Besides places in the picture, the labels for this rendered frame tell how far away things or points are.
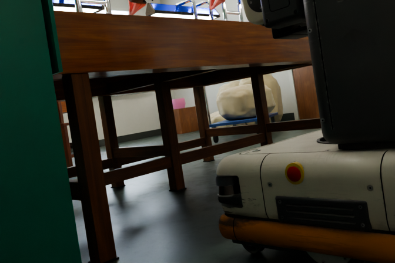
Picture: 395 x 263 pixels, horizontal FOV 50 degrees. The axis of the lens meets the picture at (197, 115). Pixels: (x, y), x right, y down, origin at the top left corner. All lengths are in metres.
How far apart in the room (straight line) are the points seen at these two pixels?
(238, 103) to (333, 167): 3.79
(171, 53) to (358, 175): 0.85
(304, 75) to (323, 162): 5.68
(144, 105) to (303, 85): 3.10
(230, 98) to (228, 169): 3.65
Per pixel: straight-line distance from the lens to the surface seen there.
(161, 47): 1.52
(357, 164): 0.95
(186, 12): 2.89
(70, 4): 2.38
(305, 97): 6.66
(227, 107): 4.79
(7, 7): 1.23
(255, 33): 1.94
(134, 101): 8.01
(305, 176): 1.01
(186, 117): 7.63
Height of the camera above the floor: 0.43
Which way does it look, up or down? 1 degrees down
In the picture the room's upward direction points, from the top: 9 degrees counter-clockwise
